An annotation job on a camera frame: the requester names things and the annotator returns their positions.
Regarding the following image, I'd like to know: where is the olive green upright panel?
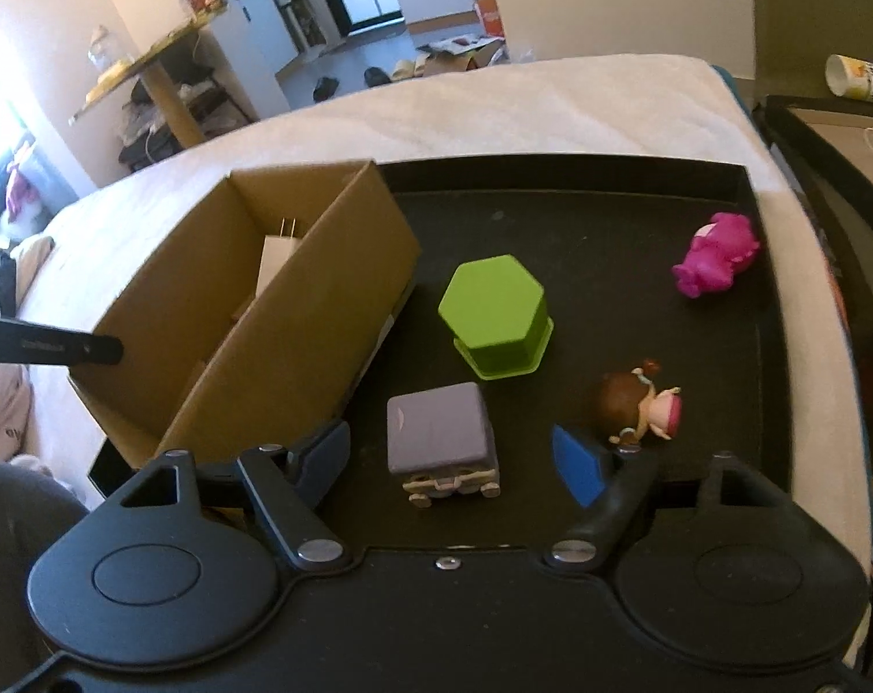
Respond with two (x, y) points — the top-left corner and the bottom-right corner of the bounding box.
(750, 0), (873, 98)

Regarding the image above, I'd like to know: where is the person's left leg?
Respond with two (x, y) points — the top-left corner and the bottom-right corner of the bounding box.
(0, 462), (85, 693)

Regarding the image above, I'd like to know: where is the green hexagonal box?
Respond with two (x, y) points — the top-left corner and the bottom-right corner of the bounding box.
(437, 254), (555, 381)

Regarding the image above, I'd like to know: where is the round yellow table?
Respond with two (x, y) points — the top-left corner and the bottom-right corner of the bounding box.
(68, 7), (228, 149)

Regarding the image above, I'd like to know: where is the orange carton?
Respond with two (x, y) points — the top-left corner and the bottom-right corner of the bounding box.
(474, 0), (506, 40)

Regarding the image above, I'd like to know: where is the brown cardboard box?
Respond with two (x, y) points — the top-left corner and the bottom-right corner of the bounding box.
(68, 159), (423, 470)

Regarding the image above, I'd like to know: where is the pink toy figure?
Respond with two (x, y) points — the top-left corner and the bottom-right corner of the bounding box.
(671, 211), (764, 299)

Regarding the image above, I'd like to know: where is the white cabinet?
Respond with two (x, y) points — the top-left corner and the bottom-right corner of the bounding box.
(212, 0), (311, 124)

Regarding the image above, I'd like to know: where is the black tray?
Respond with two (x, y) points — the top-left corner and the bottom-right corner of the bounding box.
(86, 155), (798, 550)

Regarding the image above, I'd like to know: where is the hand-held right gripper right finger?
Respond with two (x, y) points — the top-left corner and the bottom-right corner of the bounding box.
(544, 424), (798, 570)

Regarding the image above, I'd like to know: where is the dark cloth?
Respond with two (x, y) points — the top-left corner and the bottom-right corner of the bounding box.
(0, 249), (20, 319)

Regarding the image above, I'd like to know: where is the glass jar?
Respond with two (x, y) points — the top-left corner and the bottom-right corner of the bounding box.
(88, 25), (130, 73)

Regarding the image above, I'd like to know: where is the grey cube toy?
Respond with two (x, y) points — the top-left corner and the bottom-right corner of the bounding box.
(387, 382), (502, 510)

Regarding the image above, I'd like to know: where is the white charger plug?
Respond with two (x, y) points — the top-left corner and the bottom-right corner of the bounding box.
(254, 217), (307, 297)

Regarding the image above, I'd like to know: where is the pink cloth bundle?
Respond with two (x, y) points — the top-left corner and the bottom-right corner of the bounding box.
(3, 151), (54, 225)

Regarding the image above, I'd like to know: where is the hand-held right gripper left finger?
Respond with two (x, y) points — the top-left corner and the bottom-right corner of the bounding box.
(107, 419), (354, 571)

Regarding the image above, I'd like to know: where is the brown-haired doll figurine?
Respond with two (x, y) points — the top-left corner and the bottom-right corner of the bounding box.
(599, 359), (684, 449)

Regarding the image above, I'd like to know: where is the black side table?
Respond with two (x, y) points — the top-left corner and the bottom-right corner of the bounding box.
(757, 95), (873, 319)

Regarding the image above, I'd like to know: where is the white printed cup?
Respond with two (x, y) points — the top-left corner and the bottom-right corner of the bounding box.
(824, 54), (873, 106)

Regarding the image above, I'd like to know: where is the open cardboard box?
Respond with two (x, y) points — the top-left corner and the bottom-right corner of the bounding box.
(414, 36), (510, 77)

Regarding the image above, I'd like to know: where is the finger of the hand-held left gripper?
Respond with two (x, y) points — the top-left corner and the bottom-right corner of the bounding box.
(0, 314), (125, 371)

